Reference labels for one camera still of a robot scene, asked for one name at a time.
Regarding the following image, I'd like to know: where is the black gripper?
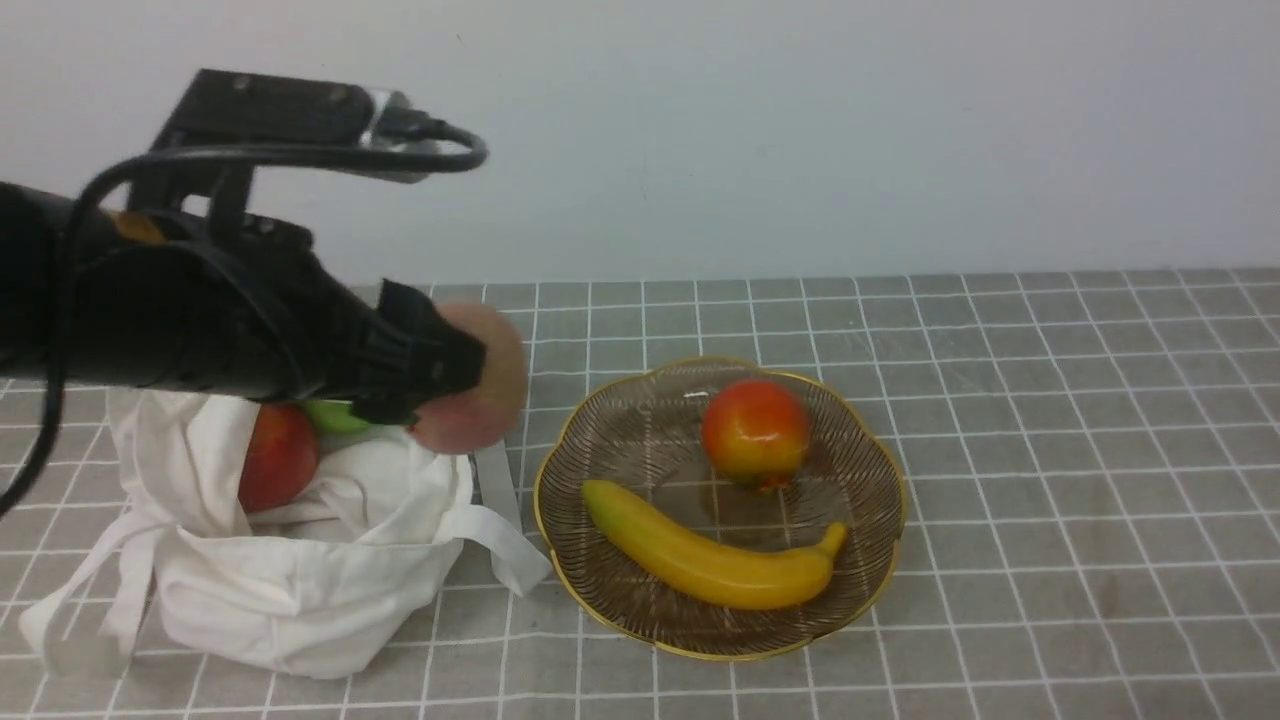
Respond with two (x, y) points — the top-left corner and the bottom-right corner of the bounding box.
(70, 213), (486, 427)

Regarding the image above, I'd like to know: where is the pink peach with green leaf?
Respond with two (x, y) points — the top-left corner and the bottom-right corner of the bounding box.
(300, 304), (529, 456)

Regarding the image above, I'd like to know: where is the red apple in bag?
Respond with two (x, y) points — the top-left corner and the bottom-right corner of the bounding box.
(238, 404), (317, 514)

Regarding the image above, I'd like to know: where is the white cloth tote bag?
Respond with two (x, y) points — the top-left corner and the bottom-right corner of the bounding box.
(19, 388), (550, 679)

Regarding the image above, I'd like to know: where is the gold rimmed glass plate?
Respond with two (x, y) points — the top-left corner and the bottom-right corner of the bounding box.
(532, 356), (909, 662)

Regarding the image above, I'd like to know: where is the red yellow pomegranate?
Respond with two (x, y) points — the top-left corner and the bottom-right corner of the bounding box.
(701, 377), (813, 491)

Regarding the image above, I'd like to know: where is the yellow banana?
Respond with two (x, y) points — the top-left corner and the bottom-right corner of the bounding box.
(581, 479), (849, 611)

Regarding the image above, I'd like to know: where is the black cable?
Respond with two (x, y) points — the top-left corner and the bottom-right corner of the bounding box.
(0, 118), (490, 521)

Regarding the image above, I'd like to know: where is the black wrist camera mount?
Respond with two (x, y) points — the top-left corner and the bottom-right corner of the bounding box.
(127, 69), (488, 240)

